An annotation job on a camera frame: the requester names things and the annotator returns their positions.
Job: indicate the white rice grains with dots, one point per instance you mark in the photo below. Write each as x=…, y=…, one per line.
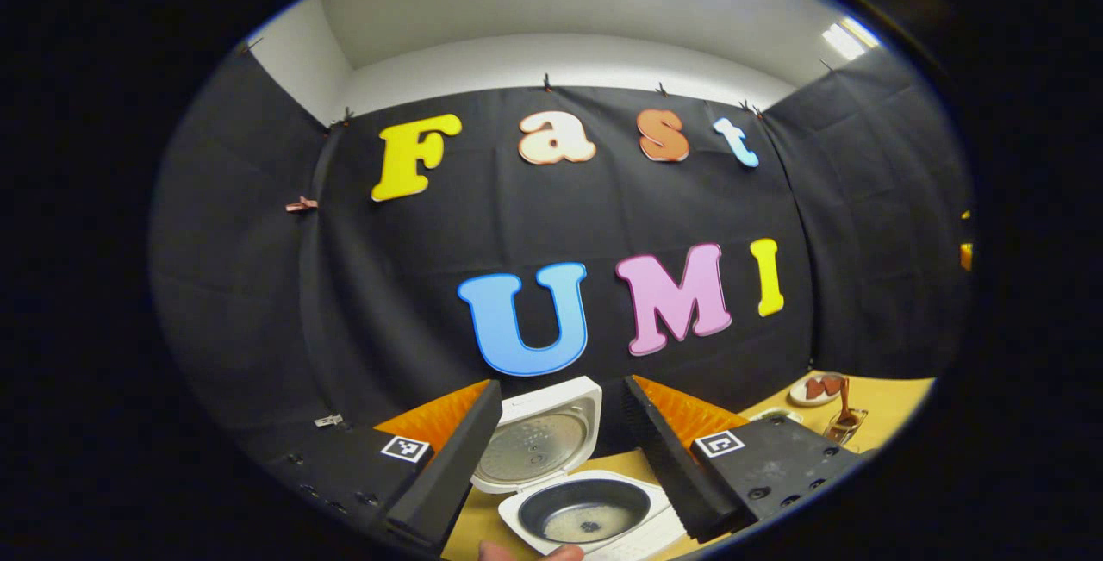
x=582, y=526

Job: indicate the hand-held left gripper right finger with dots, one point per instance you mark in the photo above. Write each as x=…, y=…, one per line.
x=663, y=466

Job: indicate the red meat slice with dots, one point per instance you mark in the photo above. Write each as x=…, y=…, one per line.
x=832, y=384
x=816, y=388

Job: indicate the white rice cooker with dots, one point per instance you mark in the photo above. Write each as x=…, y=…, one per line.
x=539, y=445

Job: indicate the brown wooden spoon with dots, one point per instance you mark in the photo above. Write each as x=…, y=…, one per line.
x=846, y=410

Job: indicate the copper cloth clip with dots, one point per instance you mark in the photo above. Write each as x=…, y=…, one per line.
x=302, y=204

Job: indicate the white divided bean dish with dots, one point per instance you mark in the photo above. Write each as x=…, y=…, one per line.
x=775, y=414

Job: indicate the black backdrop cloth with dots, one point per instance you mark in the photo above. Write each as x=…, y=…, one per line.
x=388, y=285

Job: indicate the round white plate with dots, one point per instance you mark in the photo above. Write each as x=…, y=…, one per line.
x=801, y=397

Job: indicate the small ceiling light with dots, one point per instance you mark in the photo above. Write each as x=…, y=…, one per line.
x=849, y=37

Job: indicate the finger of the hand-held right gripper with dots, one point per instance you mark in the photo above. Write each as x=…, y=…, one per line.
x=966, y=256

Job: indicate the white cloth clip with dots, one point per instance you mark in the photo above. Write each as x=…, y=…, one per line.
x=328, y=420

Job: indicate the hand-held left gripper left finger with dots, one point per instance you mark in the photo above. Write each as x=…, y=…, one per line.
x=457, y=466

